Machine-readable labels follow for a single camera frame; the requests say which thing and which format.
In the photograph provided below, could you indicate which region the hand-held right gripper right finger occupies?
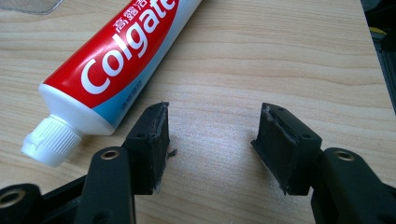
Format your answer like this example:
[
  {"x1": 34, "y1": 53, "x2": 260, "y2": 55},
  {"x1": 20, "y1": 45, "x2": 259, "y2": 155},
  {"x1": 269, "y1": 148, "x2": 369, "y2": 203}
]
[{"x1": 250, "y1": 102, "x2": 323, "y2": 197}]

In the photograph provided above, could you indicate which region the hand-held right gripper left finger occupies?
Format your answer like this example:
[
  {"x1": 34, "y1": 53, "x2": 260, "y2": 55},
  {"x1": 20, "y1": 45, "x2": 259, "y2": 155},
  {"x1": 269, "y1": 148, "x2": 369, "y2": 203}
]
[{"x1": 123, "y1": 101, "x2": 171, "y2": 196}]

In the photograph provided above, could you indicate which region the red and white toothpaste tube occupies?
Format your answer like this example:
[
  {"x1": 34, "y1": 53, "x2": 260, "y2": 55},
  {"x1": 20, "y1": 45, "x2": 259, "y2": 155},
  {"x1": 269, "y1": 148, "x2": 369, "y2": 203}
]
[{"x1": 21, "y1": 0, "x2": 204, "y2": 169}]

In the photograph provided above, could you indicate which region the clear plastic container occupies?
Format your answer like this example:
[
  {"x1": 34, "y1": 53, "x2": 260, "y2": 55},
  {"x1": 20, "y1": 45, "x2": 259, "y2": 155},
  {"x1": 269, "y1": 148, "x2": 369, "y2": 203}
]
[{"x1": 0, "y1": 0, "x2": 65, "y2": 16}]

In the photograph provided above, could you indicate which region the dark metal stand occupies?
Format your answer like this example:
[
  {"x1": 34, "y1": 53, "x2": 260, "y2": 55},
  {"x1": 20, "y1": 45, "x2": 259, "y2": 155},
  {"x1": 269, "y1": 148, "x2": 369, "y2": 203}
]
[{"x1": 360, "y1": 0, "x2": 396, "y2": 115}]

